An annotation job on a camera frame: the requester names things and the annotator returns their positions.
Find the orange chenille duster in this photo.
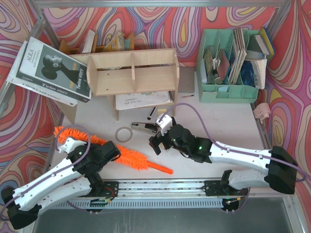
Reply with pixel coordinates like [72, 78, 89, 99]
[57, 128, 173, 175]

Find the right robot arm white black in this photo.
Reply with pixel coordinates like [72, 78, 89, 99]
[149, 124, 297, 194]

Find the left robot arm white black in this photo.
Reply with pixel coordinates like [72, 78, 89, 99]
[1, 138, 121, 230]

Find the wooden bookshelf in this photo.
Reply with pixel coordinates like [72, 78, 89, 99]
[71, 48, 179, 120]

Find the silver black stapler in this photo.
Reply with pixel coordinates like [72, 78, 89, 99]
[131, 122, 158, 135]

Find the black white marker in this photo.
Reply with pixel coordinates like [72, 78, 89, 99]
[147, 107, 157, 120]

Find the yellow sticky notes pad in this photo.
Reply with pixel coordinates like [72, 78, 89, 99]
[157, 108, 167, 116]

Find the masking tape roll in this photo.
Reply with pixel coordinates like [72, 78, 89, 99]
[115, 127, 133, 143]

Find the spiral notebook under shelf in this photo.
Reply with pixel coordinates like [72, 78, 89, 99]
[116, 91, 173, 110]

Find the pink pig figurine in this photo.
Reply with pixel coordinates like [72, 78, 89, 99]
[253, 102, 271, 124]

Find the mint green desk organizer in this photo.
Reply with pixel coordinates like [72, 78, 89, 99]
[196, 29, 259, 103]

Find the stack of thin beige books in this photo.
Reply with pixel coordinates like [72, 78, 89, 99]
[228, 27, 246, 84]

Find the red booklet in organizer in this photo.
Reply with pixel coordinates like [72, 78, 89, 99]
[217, 50, 230, 83]

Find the open white book in organizer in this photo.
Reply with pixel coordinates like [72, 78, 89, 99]
[251, 59, 267, 89]

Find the black white Twins story book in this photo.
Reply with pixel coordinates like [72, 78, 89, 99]
[17, 37, 91, 102]

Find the white book under top book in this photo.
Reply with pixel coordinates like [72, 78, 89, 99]
[7, 41, 78, 107]

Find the brown wooden book rack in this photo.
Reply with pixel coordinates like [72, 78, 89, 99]
[59, 31, 136, 55]

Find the blue yellow book in organizer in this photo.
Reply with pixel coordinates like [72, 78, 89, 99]
[254, 27, 275, 56]

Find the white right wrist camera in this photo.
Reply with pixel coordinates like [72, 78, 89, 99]
[156, 114, 173, 136]

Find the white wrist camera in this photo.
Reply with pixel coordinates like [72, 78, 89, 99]
[57, 137, 86, 154]
[156, 114, 173, 136]

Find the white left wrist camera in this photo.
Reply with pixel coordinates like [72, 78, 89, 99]
[57, 137, 86, 154]

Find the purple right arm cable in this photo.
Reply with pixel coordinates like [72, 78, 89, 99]
[158, 102, 307, 183]

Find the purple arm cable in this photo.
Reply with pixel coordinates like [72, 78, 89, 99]
[0, 124, 92, 219]
[158, 102, 307, 183]

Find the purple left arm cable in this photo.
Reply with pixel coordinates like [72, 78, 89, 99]
[0, 124, 92, 219]

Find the aluminium mounting rail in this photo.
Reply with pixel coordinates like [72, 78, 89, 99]
[34, 180, 292, 198]

